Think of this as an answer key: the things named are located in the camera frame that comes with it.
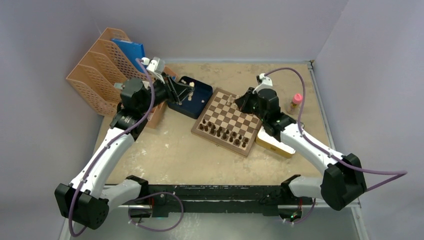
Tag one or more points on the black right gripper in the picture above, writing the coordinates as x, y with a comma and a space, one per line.
243, 102

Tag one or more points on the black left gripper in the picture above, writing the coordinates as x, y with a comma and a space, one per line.
179, 90

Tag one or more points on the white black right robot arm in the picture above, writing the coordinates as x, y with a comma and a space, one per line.
341, 180

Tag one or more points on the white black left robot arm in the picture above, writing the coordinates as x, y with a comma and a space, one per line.
131, 118

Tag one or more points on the wooden chess board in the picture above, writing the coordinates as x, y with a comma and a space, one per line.
225, 125

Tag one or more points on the dark blue tray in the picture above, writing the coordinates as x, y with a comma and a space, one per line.
194, 107

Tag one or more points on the light wooden tall piece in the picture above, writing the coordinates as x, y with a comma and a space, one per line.
230, 100

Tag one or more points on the gold metal tin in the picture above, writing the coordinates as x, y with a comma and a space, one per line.
270, 143

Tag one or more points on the pink capped small bottle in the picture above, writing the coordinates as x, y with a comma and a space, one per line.
295, 103

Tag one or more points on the blue folder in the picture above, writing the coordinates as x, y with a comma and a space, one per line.
132, 51

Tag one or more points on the peach plastic file organizer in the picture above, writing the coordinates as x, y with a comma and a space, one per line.
99, 69

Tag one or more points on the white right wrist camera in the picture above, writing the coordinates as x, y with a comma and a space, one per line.
263, 82

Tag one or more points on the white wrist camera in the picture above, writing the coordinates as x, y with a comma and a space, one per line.
154, 66
263, 82

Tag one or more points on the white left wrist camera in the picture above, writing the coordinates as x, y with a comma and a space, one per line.
154, 66

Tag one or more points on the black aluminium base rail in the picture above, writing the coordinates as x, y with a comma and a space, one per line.
212, 198

